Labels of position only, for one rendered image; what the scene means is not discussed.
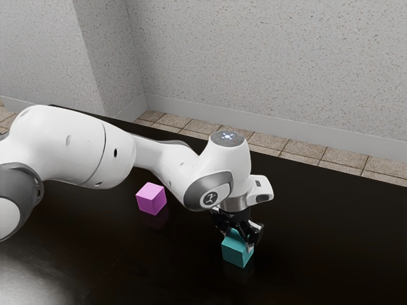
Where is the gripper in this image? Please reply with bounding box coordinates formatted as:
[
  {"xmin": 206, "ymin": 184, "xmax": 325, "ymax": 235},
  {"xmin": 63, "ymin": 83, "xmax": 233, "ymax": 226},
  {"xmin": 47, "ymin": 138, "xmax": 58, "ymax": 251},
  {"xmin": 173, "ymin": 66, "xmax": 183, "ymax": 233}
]
[{"xmin": 209, "ymin": 206, "xmax": 265, "ymax": 254}]

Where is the pink block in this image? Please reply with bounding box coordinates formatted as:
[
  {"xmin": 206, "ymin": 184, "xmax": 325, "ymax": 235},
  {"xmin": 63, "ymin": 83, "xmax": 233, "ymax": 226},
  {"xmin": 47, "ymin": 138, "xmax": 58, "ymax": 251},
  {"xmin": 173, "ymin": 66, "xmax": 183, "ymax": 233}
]
[{"xmin": 135, "ymin": 182, "xmax": 168, "ymax": 217}]

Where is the teal block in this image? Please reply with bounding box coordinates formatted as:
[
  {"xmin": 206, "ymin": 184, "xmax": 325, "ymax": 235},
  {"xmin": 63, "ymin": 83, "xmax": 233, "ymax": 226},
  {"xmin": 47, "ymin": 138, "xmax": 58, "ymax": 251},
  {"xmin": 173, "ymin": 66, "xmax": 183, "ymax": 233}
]
[{"xmin": 221, "ymin": 229, "xmax": 255, "ymax": 268}]

